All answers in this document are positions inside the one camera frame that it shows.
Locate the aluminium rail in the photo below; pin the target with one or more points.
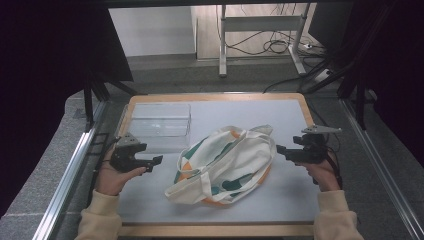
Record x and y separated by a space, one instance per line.
66 173
376 160

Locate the dark curtain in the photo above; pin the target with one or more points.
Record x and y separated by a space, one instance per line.
43 83
396 66

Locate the white metal desk frame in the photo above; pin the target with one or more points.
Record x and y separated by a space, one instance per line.
260 23

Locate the white power strip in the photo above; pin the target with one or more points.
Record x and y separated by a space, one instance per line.
322 75

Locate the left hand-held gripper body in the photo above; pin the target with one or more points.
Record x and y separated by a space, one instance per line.
125 156

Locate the person's left hand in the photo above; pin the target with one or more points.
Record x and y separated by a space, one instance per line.
110 181

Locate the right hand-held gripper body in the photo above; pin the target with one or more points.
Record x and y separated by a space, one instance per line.
313 150

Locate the black metal stand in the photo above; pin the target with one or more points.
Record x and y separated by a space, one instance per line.
89 100
360 96

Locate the person's right hand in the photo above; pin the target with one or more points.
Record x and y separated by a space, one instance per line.
325 176

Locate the clear plastic box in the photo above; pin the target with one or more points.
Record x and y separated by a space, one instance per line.
160 126

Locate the cream patterned canvas tote bag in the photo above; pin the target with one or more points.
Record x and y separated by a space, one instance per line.
230 160

